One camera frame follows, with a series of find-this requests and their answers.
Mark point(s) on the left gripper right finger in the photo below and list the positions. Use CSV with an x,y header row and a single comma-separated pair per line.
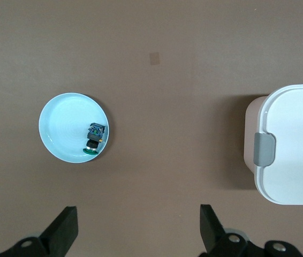
x,y
215,241

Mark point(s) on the light blue round plate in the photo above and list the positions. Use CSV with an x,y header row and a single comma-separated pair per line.
x,y
66,120

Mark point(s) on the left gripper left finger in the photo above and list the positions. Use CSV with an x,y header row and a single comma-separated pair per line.
x,y
57,235

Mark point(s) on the green push button switch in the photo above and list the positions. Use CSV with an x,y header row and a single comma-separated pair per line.
x,y
95,131

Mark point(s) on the white lidded lunch box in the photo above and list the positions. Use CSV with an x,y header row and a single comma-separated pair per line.
x,y
293,160

